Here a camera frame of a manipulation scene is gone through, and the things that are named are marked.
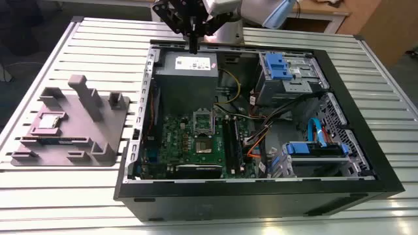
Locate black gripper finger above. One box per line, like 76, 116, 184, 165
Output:
152, 0, 194, 54
193, 13, 236, 54

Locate metal socket cover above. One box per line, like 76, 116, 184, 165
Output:
192, 110, 214, 135

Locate locking lever wire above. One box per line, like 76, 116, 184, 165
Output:
210, 107, 217, 138

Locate silver CPU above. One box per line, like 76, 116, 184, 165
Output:
37, 115, 61, 128

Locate CPU socket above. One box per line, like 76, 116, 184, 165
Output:
193, 136, 213, 154

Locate grey power supply unit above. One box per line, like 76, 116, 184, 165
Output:
152, 51, 218, 112

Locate metal drive cage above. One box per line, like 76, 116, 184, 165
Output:
266, 141, 375, 179
253, 51, 329, 106

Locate green motherboard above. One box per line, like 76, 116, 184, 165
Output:
138, 107, 260, 180

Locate RAM slot white clips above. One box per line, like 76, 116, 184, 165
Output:
224, 117, 236, 172

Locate wooden cabinet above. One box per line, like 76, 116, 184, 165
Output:
337, 0, 418, 71

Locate hard disk in blue carrier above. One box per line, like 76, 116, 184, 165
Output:
283, 143, 349, 158

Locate grey parts rack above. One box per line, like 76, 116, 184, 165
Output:
9, 74, 130, 167

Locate black graphics card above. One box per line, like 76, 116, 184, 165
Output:
165, 163, 222, 180

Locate RAM stick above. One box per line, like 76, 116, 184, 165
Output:
21, 137, 89, 145

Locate black PC case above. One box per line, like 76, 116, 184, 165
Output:
112, 38, 405, 223

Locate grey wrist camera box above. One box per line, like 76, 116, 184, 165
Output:
201, 0, 241, 18

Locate blue plastic drive bracket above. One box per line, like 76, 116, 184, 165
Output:
265, 52, 293, 81

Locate yellow black wire bundle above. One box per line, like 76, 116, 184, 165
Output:
214, 68, 242, 106

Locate wooden desk white frame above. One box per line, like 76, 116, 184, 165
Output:
280, 0, 352, 34

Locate black white wire bundle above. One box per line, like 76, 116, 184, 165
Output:
213, 105, 265, 121

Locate black cable bundle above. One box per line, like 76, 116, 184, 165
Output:
245, 93, 328, 145

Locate blue flat wire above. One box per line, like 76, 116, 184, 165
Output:
307, 117, 329, 148

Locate orange wire bundle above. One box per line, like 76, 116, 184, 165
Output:
244, 141, 261, 161

